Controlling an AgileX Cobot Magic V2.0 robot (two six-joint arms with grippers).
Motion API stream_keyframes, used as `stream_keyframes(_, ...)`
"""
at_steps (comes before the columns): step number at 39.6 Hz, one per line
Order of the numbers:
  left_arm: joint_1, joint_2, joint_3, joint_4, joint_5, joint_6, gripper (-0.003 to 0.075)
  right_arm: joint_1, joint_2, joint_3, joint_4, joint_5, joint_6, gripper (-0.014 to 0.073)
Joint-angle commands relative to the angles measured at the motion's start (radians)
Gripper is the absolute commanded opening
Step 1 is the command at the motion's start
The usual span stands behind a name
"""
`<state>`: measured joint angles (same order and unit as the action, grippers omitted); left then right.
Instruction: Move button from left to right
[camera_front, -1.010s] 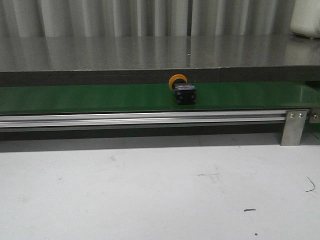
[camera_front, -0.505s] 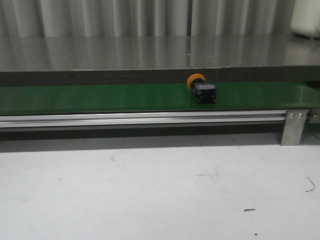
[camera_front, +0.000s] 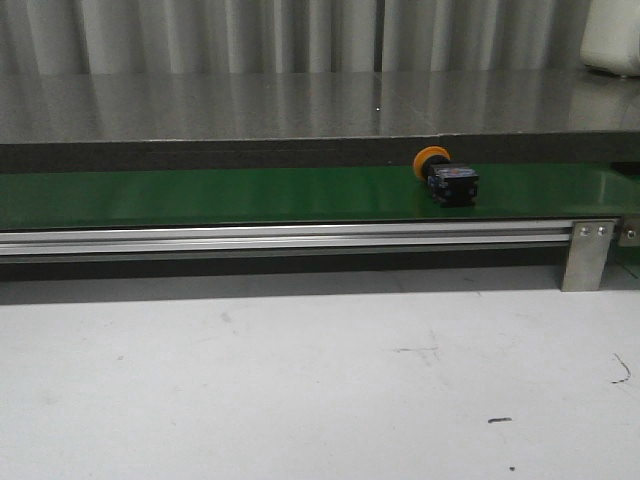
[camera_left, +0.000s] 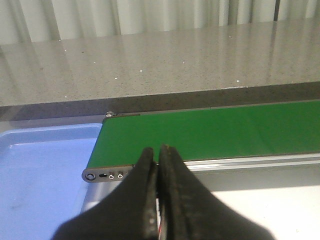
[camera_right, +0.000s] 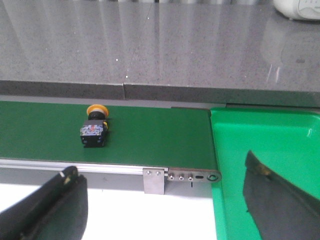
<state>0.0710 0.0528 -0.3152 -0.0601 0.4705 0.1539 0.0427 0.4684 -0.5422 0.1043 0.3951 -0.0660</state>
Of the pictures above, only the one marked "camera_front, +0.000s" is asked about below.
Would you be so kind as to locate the orange push button switch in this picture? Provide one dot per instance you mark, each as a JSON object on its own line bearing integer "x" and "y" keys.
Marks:
{"x": 450, "y": 184}

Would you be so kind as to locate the green conveyor belt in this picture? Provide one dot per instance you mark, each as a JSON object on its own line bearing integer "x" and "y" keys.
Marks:
{"x": 286, "y": 195}

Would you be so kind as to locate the grey stone countertop slab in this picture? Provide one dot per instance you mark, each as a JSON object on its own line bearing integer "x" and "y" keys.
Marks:
{"x": 119, "y": 122}

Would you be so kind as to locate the dark conveyor end plate right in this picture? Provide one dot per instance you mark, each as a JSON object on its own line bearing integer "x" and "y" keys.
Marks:
{"x": 629, "y": 236}

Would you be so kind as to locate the grey pleated curtain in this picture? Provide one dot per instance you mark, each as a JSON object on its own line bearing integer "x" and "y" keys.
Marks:
{"x": 112, "y": 37}

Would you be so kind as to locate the white appliance on counter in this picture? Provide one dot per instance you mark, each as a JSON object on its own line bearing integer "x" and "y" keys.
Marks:
{"x": 611, "y": 37}

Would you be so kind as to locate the aluminium conveyor side rail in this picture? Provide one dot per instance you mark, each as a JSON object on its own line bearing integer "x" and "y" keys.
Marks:
{"x": 270, "y": 237}

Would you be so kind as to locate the steel conveyor support bracket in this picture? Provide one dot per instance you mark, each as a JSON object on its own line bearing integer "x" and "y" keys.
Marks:
{"x": 587, "y": 255}

